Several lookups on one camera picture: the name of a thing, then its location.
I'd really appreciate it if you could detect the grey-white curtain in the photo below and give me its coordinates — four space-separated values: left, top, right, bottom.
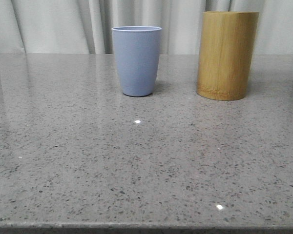
0 0 293 54

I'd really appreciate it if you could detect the bamboo cylinder holder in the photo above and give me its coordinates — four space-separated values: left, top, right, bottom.
197 11 259 100

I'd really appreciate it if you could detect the blue plastic cup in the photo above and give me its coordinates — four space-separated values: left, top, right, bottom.
111 26 162 97

